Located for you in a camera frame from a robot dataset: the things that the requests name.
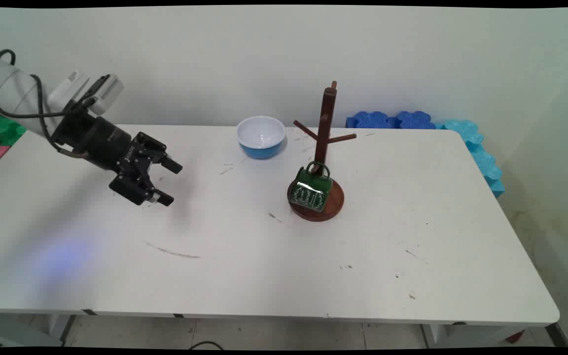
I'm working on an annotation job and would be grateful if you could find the light blue foam mat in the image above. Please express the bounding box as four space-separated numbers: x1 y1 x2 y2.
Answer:
437 119 506 198

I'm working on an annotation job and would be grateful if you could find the green enamel mug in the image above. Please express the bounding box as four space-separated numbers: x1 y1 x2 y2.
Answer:
289 161 334 213

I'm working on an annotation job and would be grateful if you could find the dark blue foam mat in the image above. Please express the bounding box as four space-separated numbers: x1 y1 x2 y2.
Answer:
393 111 436 130
347 111 395 130

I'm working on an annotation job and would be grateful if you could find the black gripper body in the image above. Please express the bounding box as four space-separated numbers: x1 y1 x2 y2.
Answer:
50 111 140 174

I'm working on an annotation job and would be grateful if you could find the wooden mug tree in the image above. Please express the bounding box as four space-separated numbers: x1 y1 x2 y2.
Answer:
287 81 357 222

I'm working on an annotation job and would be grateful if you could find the white table leg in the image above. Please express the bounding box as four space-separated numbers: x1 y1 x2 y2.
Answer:
421 323 526 349
46 315 76 347

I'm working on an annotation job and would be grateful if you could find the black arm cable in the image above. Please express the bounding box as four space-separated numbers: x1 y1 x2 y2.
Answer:
0 48 112 159

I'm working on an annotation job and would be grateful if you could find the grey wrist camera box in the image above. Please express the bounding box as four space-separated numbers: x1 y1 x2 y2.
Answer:
83 74 125 116

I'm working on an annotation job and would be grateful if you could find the blue and white bowl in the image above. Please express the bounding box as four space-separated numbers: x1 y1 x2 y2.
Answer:
236 116 286 159

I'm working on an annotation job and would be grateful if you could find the green foam mat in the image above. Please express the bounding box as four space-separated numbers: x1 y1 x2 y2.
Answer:
0 114 27 147

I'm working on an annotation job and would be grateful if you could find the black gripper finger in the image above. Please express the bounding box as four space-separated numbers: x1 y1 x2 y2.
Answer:
109 170 175 207
133 132 184 175

